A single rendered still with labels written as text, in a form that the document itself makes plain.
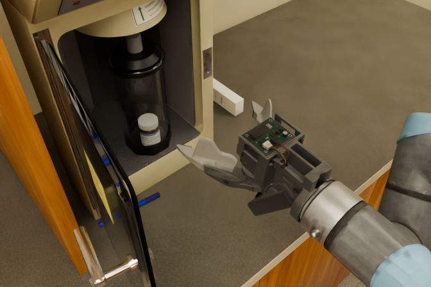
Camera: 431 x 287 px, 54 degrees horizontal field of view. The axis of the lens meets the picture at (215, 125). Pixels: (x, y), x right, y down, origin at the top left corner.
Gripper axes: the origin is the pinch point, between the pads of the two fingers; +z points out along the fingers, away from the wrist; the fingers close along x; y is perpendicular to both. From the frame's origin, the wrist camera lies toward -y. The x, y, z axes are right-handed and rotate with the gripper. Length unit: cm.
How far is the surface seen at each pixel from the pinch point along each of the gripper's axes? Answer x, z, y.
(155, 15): -3.4, 20.3, 8.6
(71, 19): 11.7, 18.3, 14.4
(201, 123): -12.9, 19.6, -23.1
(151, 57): -1.5, 19.8, 0.8
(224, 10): -55, 60, -27
